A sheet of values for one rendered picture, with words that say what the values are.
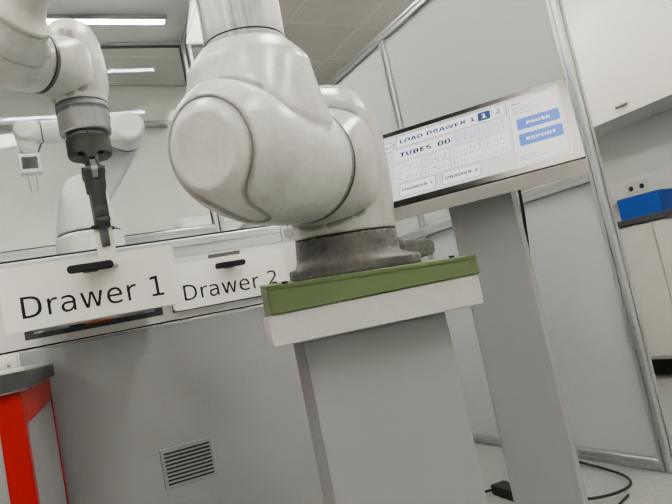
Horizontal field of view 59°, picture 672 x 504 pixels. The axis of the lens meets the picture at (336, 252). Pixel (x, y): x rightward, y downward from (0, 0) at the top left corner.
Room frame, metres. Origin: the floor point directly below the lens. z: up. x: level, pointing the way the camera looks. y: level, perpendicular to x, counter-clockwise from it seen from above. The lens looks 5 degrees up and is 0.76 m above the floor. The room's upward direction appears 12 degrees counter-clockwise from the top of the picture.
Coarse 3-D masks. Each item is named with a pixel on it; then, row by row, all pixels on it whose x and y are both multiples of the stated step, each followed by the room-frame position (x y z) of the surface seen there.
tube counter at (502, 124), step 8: (504, 120) 1.46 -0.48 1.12; (472, 128) 1.49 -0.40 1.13; (480, 128) 1.48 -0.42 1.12; (488, 128) 1.47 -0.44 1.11; (496, 128) 1.45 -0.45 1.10; (504, 128) 1.44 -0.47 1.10; (448, 136) 1.52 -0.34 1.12; (456, 136) 1.50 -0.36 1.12; (464, 136) 1.49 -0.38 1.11; (472, 136) 1.47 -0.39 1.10; (480, 136) 1.46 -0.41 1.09; (440, 144) 1.51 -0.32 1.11; (448, 144) 1.50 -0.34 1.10
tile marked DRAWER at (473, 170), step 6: (456, 168) 1.43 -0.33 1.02; (462, 168) 1.42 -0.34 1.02; (468, 168) 1.41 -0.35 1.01; (474, 168) 1.40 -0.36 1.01; (480, 168) 1.39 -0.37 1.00; (444, 174) 1.44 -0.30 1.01; (450, 174) 1.43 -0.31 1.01; (456, 174) 1.42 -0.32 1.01; (462, 174) 1.41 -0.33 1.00; (468, 174) 1.40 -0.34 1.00; (474, 174) 1.39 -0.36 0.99; (480, 174) 1.38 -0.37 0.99; (444, 180) 1.42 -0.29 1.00; (450, 180) 1.41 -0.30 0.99; (456, 180) 1.41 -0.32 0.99
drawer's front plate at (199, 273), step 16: (240, 256) 1.47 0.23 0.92; (256, 256) 1.49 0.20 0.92; (272, 256) 1.51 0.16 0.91; (192, 272) 1.42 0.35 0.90; (208, 272) 1.44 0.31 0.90; (224, 272) 1.45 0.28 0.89; (240, 272) 1.47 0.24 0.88; (256, 272) 1.49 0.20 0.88; (272, 272) 1.50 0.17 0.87; (192, 288) 1.42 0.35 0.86; (208, 288) 1.44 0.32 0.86; (240, 288) 1.47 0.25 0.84; (256, 288) 1.48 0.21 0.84; (176, 304) 1.40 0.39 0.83; (192, 304) 1.42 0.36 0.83; (208, 304) 1.43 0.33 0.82
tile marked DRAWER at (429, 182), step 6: (414, 180) 1.47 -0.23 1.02; (420, 180) 1.46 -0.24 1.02; (426, 180) 1.45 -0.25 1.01; (432, 180) 1.44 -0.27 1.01; (402, 186) 1.48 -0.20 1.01; (408, 186) 1.47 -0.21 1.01; (414, 186) 1.46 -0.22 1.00; (420, 186) 1.45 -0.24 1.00; (426, 186) 1.44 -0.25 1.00; (432, 186) 1.43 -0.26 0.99; (402, 192) 1.46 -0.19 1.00; (408, 192) 1.45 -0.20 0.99; (414, 192) 1.44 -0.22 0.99
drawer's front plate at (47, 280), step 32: (96, 256) 1.05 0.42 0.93; (128, 256) 1.07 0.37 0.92; (160, 256) 1.09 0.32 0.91; (0, 288) 0.98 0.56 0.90; (32, 288) 1.00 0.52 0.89; (64, 288) 1.02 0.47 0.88; (96, 288) 1.04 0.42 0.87; (160, 288) 1.08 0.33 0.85; (32, 320) 1.00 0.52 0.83; (64, 320) 1.02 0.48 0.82
